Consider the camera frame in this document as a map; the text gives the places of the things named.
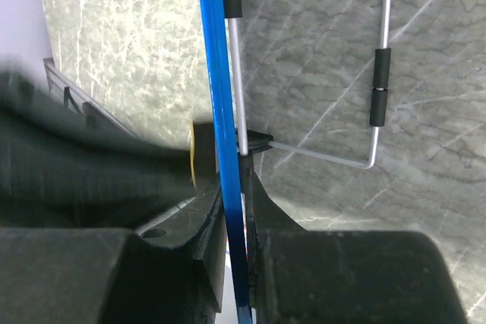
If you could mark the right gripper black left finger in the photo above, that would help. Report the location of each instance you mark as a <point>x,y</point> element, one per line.
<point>172,274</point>

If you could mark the aluminium mounting rail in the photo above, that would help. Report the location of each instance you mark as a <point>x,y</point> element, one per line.
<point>69,94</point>

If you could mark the blue framed whiteboard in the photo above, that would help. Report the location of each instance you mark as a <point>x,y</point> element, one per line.
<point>214,28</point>

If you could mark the whiteboard wire stand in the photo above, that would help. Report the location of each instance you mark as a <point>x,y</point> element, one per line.
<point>310,78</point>

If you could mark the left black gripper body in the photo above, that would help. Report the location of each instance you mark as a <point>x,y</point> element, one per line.
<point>57,170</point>

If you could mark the yellow whiteboard eraser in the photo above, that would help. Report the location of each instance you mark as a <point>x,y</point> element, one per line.
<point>202,153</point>

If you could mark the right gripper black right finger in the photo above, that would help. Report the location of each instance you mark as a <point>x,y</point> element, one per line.
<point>302,276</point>

